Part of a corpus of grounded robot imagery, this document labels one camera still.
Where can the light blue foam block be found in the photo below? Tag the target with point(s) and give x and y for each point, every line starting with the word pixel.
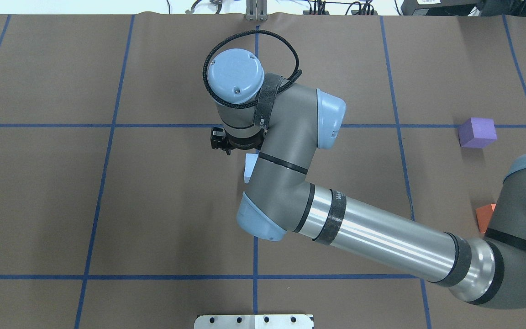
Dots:
pixel 250 162

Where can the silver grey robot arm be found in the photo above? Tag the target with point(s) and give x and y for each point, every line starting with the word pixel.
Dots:
pixel 287 123

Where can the purple foam block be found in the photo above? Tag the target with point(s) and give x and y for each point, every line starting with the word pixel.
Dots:
pixel 477 133

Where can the orange foam block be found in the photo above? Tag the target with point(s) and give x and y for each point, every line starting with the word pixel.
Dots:
pixel 483 216

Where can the brown kraft paper mat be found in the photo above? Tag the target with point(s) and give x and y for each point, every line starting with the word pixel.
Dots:
pixel 116 213

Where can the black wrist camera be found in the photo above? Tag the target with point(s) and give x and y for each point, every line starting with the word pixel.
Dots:
pixel 220 139

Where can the aluminium frame post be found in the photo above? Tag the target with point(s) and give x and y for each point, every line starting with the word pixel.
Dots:
pixel 256 10

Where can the white pedestal column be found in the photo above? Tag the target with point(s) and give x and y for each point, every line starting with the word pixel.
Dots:
pixel 255 321

